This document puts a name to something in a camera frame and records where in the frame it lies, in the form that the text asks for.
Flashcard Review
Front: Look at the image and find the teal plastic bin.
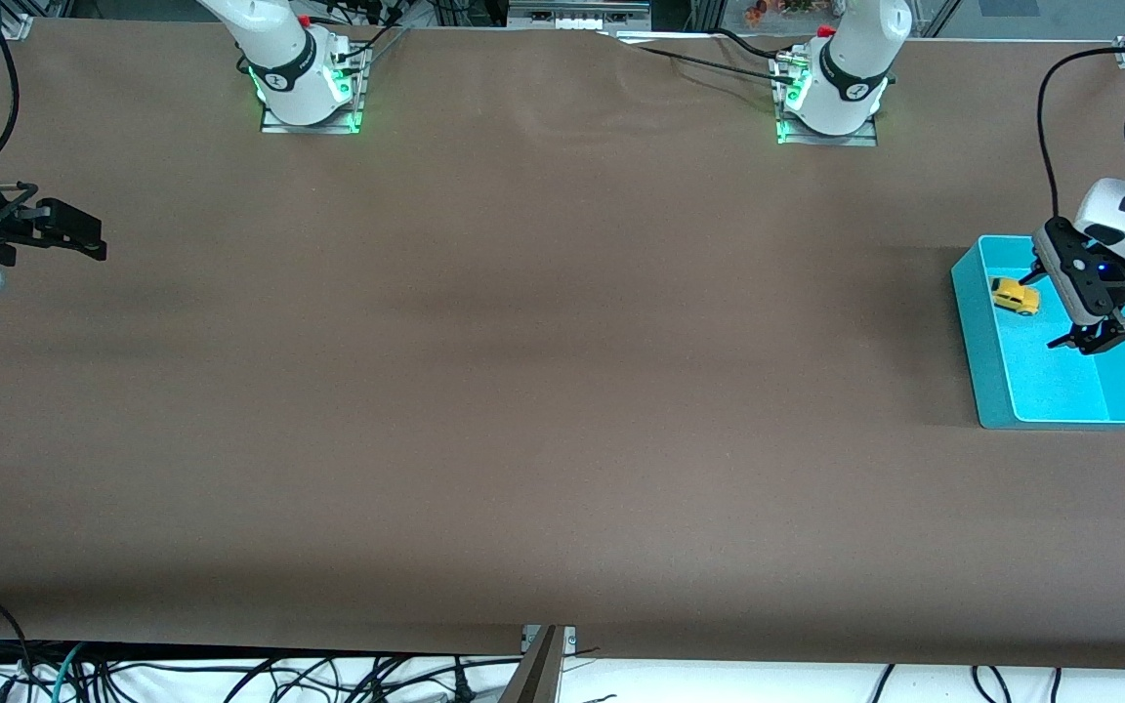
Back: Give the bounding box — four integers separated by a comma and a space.
950, 234, 1125, 431

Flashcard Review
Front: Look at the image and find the long black table cable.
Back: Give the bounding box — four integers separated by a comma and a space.
609, 35, 794, 82

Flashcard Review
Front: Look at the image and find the yellow beetle toy car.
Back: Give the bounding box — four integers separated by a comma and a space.
988, 276, 1043, 317

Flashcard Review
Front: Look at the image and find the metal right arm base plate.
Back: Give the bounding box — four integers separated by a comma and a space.
259, 47, 369, 136

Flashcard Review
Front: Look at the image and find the grey metal rack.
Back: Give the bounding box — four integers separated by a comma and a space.
507, 0, 654, 29

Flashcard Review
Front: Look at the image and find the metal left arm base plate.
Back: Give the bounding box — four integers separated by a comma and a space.
774, 51, 882, 148

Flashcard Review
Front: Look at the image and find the dark angled post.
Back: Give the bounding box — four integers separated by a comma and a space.
497, 626, 564, 703

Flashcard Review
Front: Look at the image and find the black base power cable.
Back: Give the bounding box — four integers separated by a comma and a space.
332, 20, 414, 65

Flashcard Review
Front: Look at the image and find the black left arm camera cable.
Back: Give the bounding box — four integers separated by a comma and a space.
1036, 43, 1125, 225

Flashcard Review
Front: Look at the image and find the silver metal bracket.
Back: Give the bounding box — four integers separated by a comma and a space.
521, 625, 579, 657

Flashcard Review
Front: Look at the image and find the teal floor cable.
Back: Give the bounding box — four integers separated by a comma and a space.
49, 641, 91, 703

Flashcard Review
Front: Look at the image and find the short black table cable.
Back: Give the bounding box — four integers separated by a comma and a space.
713, 26, 790, 60

